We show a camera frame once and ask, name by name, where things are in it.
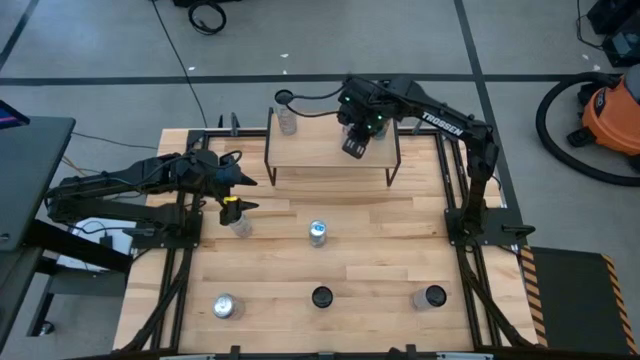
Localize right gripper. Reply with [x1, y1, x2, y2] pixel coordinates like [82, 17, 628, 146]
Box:
[338, 75, 396, 160]

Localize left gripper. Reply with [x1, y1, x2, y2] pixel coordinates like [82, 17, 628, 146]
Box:
[192, 148, 260, 226]

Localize white Peach Vibe can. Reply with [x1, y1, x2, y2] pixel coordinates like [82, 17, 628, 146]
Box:
[228, 212, 254, 239]

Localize tall white can black lid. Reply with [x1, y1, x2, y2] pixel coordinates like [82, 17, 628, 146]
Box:
[273, 88, 300, 137]
[411, 284, 449, 312]

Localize tall white orange-print can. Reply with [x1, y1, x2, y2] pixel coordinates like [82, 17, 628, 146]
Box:
[310, 285, 335, 310]

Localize white paper box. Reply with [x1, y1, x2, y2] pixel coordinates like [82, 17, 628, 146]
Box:
[56, 221, 137, 274]

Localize orange shop vacuum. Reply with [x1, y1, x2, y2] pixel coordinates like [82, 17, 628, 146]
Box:
[567, 63, 640, 174]
[534, 71, 640, 189]

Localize black desk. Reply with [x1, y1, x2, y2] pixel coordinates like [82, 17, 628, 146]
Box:
[0, 116, 135, 360]

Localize laptop screen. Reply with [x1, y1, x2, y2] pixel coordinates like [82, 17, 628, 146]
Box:
[0, 98, 31, 130]

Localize black floor equipment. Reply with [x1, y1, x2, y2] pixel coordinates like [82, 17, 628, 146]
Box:
[585, 0, 640, 69]

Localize black hazard-striped floor mat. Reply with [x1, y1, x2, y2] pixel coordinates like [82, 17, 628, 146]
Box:
[519, 244, 640, 357]

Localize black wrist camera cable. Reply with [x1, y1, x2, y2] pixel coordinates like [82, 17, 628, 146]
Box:
[287, 84, 351, 120]

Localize wooden shelf black metal frame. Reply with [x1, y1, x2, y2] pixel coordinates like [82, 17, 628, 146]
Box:
[263, 106, 403, 188]

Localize black aluminium table frame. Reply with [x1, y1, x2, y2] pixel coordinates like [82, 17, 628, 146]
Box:
[119, 127, 539, 360]

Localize long black floor cable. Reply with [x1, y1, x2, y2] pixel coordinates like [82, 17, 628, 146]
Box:
[151, 0, 209, 129]

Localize thin dark floor cable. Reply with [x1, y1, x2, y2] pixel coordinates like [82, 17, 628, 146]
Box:
[72, 131, 160, 151]

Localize coiled black cable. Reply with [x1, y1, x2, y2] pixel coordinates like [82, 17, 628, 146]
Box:
[187, 1, 228, 37]

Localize black equipment cable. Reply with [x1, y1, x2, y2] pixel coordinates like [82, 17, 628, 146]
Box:
[575, 0, 609, 51]

